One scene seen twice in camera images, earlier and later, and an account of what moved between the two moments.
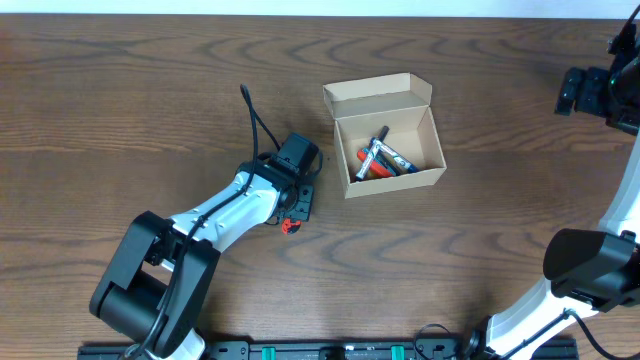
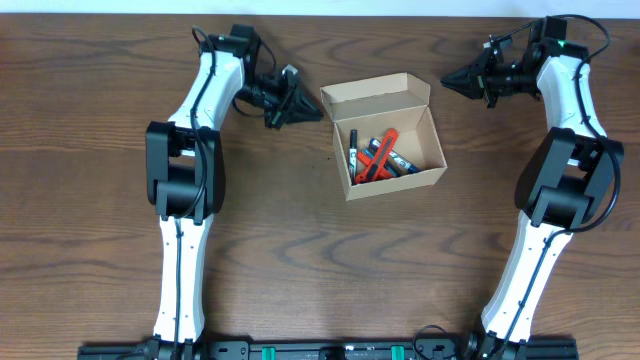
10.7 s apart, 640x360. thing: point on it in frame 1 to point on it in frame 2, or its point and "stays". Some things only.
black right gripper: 573,92 to 486,81
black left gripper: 304,203 to 281,109
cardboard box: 386,136 stays
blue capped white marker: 394,157 stays
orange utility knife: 289,228 to 371,172
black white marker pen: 371,153 to 353,156
